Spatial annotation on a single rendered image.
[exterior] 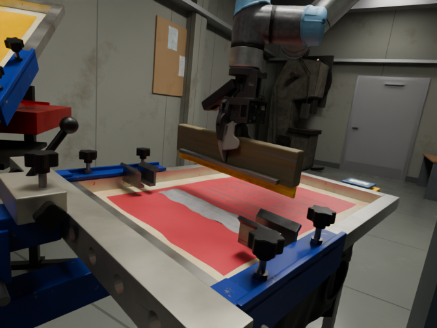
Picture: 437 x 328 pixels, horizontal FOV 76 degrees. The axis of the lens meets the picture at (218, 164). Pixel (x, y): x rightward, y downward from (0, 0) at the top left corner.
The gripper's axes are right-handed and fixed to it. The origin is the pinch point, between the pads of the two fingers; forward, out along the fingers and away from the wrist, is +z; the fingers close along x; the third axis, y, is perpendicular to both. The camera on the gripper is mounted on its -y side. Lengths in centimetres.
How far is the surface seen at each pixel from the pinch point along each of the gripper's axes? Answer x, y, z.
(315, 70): 502, -235, -98
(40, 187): -41.1, 3.4, 1.4
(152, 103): 172, -306, -4
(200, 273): -27.3, 21.4, 10.2
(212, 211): -5.5, 1.9, 13.0
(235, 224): -6.5, 9.8, 13.0
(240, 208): 3.5, 2.9, 13.7
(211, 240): -14.8, 11.0, 13.7
